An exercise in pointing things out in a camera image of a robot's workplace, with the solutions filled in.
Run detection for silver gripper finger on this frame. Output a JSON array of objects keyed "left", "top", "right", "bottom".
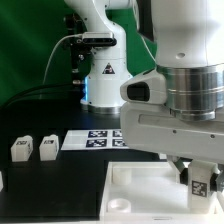
[
  {"left": 167, "top": 155, "right": 188, "bottom": 184},
  {"left": 214, "top": 164, "right": 224, "bottom": 192}
]

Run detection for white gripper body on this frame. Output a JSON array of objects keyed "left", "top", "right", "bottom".
[{"left": 120, "top": 102, "right": 224, "bottom": 164}]

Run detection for white square table top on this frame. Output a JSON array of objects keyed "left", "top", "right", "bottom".
[{"left": 100, "top": 162, "right": 224, "bottom": 224}]

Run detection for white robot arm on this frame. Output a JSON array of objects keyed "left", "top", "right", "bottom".
[{"left": 64, "top": 0, "right": 224, "bottom": 164}]

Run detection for white sheet with tags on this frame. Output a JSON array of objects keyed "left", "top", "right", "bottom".
[{"left": 62, "top": 129, "right": 128, "bottom": 150}]

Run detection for white block left edge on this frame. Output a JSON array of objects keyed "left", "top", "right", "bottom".
[{"left": 0, "top": 171, "right": 3, "bottom": 192}]

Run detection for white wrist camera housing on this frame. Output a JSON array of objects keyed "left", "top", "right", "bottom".
[{"left": 120, "top": 70, "right": 167, "bottom": 105}]

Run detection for black cables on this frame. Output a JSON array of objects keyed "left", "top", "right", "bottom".
[{"left": 0, "top": 83, "right": 84, "bottom": 113}]

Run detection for black camera on stand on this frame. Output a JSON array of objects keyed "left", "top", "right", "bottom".
[{"left": 64, "top": 13, "right": 117, "bottom": 79}]

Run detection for white cable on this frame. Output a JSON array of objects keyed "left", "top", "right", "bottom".
[{"left": 42, "top": 34, "right": 83, "bottom": 86}]

